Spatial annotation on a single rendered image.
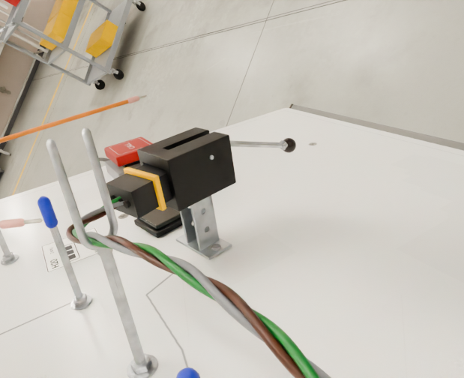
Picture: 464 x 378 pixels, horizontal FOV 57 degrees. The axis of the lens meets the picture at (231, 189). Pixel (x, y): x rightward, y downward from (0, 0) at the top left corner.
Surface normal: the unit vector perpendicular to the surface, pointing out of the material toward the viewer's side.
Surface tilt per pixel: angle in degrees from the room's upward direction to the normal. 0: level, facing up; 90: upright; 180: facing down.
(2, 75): 90
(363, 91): 0
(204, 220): 98
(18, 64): 90
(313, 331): 50
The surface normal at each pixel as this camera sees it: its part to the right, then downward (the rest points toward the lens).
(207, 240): 0.66, 0.24
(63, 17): 0.64, -0.02
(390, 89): -0.73, -0.32
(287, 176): -0.14, -0.89
